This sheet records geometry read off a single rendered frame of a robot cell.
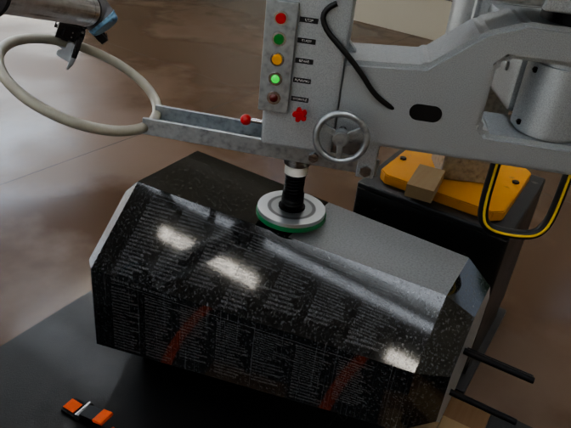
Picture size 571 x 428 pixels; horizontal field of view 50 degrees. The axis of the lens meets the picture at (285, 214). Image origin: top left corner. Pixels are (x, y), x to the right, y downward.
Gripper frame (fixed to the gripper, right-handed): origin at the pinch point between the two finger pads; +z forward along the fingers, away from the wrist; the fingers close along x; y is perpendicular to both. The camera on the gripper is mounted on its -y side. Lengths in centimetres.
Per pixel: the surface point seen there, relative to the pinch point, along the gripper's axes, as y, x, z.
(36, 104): 13.4, 43.0, -7.1
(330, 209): -80, 55, -3
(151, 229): -31, 44, 27
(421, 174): -121, 41, -17
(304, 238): -65, 70, -1
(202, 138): -31, 48, -13
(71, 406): -25, 63, 100
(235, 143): -39, 52, -17
